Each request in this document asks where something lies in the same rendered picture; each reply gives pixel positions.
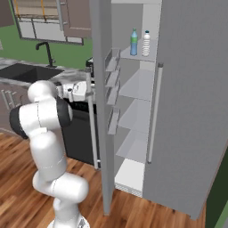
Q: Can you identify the silver freezer door handle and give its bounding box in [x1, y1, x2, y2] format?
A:
[85, 67, 101, 171]

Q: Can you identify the black tap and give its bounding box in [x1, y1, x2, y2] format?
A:
[35, 41, 58, 69]

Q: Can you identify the silver fridge door handle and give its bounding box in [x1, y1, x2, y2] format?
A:
[146, 61, 165, 165]

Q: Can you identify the white water bottle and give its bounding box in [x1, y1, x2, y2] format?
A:
[141, 29, 151, 58]

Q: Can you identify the window with blinds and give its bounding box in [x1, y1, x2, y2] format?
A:
[10, 0, 86, 46]

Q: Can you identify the blue water bottle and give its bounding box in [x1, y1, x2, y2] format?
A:
[129, 28, 140, 57]

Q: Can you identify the grey freezer door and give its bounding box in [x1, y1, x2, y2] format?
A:
[89, 0, 122, 216]

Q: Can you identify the silver cupboard handle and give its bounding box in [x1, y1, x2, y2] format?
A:
[0, 88, 10, 110]
[8, 90, 18, 110]

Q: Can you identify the black dishwasher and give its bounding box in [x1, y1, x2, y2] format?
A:
[60, 99, 102, 167]

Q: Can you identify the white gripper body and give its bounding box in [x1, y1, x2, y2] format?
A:
[62, 81, 91, 102]

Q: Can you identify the brown wall cupboard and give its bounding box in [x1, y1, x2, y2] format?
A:
[58, 0, 93, 40]

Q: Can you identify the grey fridge door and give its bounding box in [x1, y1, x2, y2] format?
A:
[142, 0, 228, 221]

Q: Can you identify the black sink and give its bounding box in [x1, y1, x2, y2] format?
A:
[0, 62, 65, 85]

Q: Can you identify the black countertop appliance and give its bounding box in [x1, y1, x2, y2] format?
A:
[85, 57, 95, 69]

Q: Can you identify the grey fridge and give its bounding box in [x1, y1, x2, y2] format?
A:
[110, 0, 228, 221]

